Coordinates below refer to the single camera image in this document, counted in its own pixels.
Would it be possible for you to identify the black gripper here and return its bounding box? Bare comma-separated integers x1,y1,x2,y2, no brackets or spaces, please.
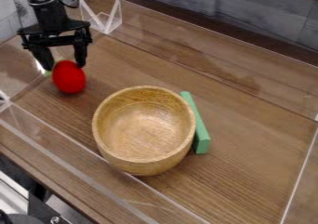
18,19,93,71

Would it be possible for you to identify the red felt strawberry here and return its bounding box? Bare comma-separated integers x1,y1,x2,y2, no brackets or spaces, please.
45,60,87,94

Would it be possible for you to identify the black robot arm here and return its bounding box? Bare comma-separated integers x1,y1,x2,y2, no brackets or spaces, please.
18,0,93,71

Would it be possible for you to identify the wooden bowl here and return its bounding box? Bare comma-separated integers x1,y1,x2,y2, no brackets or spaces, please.
93,86,196,176

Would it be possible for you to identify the green rectangular block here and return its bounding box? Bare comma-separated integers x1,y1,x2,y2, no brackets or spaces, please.
181,91,212,154

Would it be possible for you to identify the clear acrylic enclosure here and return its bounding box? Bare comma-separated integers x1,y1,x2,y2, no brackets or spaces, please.
0,0,318,224

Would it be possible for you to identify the black metal bracket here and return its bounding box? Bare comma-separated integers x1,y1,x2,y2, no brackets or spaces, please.
27,192,73,224

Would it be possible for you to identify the black cable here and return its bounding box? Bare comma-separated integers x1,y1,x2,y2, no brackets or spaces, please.
0,208,14,224

